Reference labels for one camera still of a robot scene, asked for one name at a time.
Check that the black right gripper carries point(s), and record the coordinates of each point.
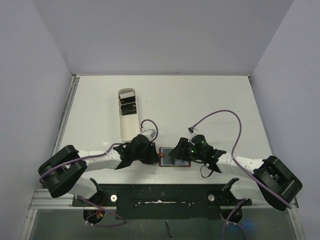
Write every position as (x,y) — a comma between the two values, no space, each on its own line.
(184,150)

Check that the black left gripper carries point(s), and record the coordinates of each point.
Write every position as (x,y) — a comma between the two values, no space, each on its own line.
(153,157)

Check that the silver VIP card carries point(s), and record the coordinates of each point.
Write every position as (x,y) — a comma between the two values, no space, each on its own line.
(181,163)

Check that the black card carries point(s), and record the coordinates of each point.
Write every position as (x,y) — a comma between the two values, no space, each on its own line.
(167,160)
(128,109)
(127,100)

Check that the brown leather card holder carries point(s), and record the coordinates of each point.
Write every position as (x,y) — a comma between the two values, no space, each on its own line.
(160,155)

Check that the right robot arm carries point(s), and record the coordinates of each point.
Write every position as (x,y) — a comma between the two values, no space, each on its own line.
(273,181)

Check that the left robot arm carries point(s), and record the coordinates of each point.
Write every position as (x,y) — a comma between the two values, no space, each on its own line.
(63,172)

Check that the white card stack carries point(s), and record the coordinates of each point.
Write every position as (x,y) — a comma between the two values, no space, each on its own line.
(127,94)

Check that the white oblong tray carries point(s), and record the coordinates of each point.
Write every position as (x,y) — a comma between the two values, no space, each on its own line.
(129,125)

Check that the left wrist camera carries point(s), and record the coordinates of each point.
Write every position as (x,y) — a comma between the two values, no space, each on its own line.
(149,133)

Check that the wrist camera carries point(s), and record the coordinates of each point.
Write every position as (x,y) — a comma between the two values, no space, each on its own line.
(149,133)
(193,131)

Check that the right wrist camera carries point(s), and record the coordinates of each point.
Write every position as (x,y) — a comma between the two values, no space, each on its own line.
(193,131)

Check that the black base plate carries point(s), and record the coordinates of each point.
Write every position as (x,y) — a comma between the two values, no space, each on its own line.
(168,201)

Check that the aluminium rail frame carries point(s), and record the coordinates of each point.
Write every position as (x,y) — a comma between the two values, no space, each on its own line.
(41,199)

